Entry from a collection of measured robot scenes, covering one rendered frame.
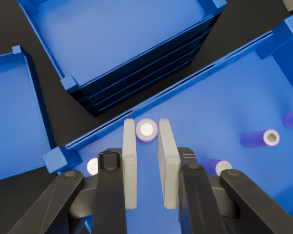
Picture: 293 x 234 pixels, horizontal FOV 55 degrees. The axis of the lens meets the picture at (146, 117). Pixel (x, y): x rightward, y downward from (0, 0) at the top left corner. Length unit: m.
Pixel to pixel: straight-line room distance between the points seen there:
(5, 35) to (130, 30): 0.44
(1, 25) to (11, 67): 0.13
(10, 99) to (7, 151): 0.14
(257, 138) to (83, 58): 0.35
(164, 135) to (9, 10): 0.79
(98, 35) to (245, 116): 0.31
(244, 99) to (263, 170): 0.09
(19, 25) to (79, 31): 0.35
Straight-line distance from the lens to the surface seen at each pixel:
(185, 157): 0.17
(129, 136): 0.17
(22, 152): 0.80
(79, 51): 0.55
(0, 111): 0.83
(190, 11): 0.59
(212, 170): 0.30
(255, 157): 0.38
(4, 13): 0.92
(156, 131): 0.20
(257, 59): 0.40
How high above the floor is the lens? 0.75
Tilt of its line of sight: 82 degrees down
